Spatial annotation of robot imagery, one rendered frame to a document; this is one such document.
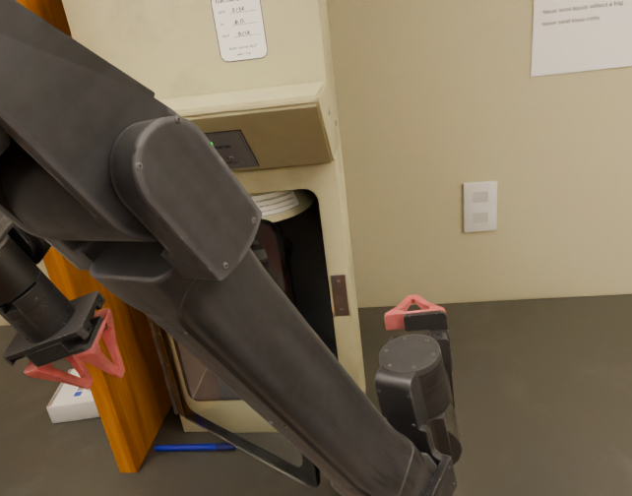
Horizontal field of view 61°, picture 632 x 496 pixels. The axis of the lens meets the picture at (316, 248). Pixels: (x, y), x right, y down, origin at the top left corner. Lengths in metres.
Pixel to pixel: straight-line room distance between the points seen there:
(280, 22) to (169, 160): 0.51
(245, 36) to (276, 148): 0.14
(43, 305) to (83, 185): 0.41
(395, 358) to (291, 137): 0.29
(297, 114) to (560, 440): 0.65
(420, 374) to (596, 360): 0.69
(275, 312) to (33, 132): 0.16
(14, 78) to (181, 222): 0.07
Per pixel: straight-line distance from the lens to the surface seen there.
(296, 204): 0.81
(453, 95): 1.16
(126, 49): 0.77
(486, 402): 1.01
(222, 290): 0.27
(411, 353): 0.50
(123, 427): 0.94
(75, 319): 0.63
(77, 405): 1.14
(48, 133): 0.21
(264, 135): 0.65
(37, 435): 1.17
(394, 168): 1.18
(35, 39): 0.21
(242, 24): 0.72
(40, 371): 0.66
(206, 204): 0.22
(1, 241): 0.61
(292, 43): 0.71
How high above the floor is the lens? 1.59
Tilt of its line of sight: 24 degrees down
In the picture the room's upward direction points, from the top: 8 degrees counter-clockwise
